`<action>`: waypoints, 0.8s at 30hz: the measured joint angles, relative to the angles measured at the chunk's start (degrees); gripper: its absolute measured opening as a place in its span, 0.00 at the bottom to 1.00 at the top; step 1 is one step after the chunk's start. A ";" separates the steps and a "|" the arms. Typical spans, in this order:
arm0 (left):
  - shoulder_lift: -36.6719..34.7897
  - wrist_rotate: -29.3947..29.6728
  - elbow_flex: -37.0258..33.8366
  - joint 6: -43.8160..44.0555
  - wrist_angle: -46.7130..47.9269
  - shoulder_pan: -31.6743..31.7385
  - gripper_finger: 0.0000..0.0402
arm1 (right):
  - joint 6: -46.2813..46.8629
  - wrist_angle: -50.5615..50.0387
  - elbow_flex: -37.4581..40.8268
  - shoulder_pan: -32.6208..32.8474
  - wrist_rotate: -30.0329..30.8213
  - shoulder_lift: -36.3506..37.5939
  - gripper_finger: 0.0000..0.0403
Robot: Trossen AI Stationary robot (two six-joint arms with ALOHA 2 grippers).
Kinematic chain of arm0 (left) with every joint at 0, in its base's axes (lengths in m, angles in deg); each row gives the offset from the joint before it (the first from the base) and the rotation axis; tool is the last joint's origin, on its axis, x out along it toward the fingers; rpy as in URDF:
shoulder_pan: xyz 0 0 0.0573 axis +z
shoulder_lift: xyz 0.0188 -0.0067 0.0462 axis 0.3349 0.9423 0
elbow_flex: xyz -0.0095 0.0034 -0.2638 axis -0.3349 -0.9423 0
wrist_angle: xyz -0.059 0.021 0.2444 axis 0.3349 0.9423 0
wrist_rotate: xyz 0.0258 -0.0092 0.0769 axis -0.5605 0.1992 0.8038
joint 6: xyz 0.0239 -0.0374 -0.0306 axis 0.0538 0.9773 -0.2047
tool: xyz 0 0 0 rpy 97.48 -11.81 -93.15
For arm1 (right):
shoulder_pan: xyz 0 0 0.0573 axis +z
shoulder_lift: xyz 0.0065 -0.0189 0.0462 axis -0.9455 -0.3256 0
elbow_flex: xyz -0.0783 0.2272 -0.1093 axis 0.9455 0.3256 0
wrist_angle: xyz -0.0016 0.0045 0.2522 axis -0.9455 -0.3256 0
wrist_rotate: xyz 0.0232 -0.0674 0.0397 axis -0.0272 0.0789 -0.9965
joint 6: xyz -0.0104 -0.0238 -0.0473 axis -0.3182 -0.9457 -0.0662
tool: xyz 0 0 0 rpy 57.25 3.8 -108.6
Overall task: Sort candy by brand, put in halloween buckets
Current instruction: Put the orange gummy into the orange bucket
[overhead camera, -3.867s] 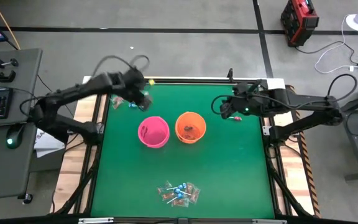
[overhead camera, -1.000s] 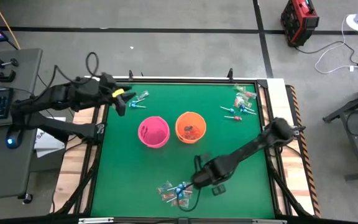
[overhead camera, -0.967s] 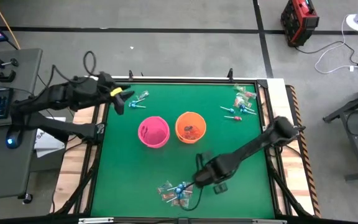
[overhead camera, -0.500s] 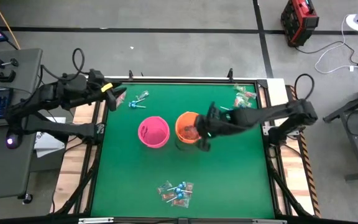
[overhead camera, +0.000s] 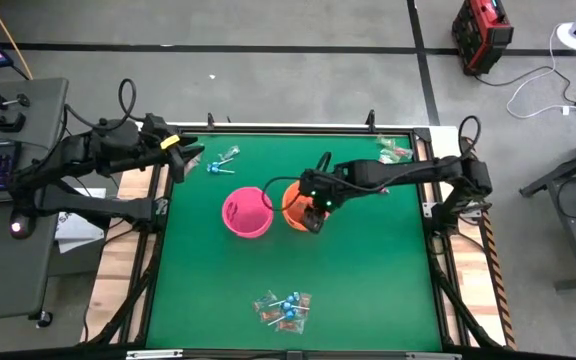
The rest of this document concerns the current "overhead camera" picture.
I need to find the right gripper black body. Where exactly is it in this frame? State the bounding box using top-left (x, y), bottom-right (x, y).
top-left (298, 167), bottom-right (352, 211)

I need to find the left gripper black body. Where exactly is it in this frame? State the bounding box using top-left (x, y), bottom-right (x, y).
top-left (140, 113), bottom-right (182, 151)

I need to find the orange halloween bucket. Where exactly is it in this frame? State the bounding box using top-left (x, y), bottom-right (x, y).
top-left (281, 180), bottom-right (332, 234)

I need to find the pink halloween bucket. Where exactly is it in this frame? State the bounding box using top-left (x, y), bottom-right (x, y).
top-left (221, 186), bottom-right (275, 240)

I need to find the green table mat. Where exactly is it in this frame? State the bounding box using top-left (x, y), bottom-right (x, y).
top-left (145, 132), bottom-right (443, 353)

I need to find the white paper sheet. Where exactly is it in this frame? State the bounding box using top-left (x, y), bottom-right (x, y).
top-left (55, 187), bottom-right (107, 255)

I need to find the black computer mouse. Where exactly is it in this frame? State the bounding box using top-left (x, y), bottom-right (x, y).
top-left (8, 212), bottom-right (37, 240)

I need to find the orange black hazard tape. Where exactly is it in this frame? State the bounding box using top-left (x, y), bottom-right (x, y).
top-left (472, 164), bottom-right (518, 351)

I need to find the grey desk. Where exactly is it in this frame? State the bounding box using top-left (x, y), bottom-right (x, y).
top-left (0, 77), bottom-right (69, 324)

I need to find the red black power box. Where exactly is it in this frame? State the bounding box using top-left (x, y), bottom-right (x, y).
top-left (451, 0), bottom-right (515, 76)

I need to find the grey metal stand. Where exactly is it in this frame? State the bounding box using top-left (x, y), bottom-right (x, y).
top-left (520, 144), bottom-right (576, 292)

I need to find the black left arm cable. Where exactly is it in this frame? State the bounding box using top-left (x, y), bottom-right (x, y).
top-left (65, 77), bottom-right (139, 132)

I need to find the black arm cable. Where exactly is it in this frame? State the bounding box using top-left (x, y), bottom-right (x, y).
top-left (65, 77), bottom-right (139, 132)
top-left (457, 115), bottom-right (483, 151)

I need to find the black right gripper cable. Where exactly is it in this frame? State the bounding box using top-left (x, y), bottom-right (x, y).
top-left (261, 152), bottom-right (334, 212)

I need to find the black aluminium table frame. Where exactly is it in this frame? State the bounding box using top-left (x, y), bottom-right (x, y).
top-left (80, 122), bottom-right (507, 360)

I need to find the orange floor cable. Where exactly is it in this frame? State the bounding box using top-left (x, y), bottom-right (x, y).
top-left (0, 0), bottom-right (33, 80)

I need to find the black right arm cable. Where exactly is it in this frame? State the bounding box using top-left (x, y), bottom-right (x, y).
top-left (457, 115), bottom-right (483, 151)

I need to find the silver metal bracket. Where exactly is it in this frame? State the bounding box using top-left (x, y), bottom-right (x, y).
top-left (126, 348), bottom-right (184, 360)
top-left (405, 351), bottom-right (463, 360)

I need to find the black floor cable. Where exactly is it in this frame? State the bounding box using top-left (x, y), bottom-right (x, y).
top-left (473, 66), bottom-right (576, 106)

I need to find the white floor cable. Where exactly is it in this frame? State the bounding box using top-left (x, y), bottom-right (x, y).
top-left (505, 24), bottom-right (572, 120)

